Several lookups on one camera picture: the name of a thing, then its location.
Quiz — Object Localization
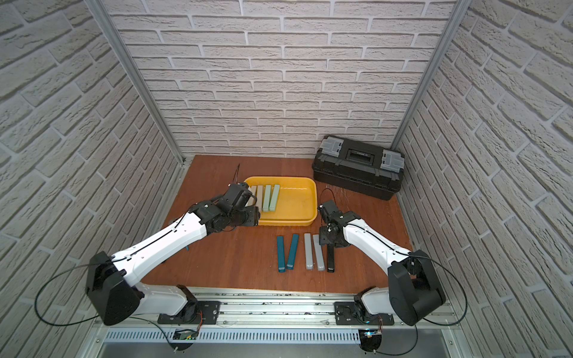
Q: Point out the black folding pruner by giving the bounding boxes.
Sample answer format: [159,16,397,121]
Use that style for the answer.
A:
[327,245,336,273]

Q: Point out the light green pruner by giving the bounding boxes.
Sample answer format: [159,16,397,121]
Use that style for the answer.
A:
[262,185,272,213]
[269,184,281,212]

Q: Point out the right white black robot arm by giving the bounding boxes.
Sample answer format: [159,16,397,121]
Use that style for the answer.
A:
[318,201,446,326]

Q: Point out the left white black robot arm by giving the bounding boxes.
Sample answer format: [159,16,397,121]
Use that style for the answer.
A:
[86,183,261,326]

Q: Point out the grey pruner left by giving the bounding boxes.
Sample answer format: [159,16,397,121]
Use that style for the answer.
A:
[304,233,313,270]

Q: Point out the grey pruner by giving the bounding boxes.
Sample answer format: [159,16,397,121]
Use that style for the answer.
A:
[313,234,325,271]
[304,233,313,270]

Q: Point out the grey pruner right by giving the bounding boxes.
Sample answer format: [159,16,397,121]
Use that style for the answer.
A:
[313,234,325,271]

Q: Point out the yellow plastic tray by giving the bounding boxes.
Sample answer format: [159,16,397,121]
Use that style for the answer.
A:
[246,176,318,226]

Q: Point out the teal pruner right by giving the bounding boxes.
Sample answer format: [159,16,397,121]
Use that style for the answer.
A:
[286,234,299,270]

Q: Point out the teal pruner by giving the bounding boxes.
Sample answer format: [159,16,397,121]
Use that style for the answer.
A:
[276,236,286,272]
[286,234,299,270]

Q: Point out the teal pruner left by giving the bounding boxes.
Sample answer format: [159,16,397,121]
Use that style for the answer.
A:
[276,236,286,272]

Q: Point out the black plastic toolbox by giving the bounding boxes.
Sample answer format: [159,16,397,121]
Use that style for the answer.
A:
[312,135,405,201]

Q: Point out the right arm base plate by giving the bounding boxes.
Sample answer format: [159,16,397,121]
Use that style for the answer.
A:
[334,301,395,327]

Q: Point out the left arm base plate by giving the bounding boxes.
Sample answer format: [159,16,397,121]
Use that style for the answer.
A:
[158,301,221,325]

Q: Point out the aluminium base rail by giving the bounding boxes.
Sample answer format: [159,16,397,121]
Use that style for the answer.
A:
[90,288,459,351]

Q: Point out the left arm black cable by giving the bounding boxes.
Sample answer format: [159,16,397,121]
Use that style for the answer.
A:
[33,163,243,328]

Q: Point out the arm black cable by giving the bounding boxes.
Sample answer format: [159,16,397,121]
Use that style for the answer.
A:
[33,163,243,328]
[316,187,469,328]

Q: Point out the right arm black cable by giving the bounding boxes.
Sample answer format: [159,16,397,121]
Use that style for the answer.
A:
[316,187,469,328]

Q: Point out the left aluminium corner post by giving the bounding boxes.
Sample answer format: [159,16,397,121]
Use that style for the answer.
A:
[86,0,186,166]

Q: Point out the aluminium corner post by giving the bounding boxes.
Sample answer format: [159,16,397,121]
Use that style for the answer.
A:
[391,0,472,152]
[86,0,186,166]

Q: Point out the right aluminium corner post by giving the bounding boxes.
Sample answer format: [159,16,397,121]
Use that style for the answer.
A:
[391,0,472,152]

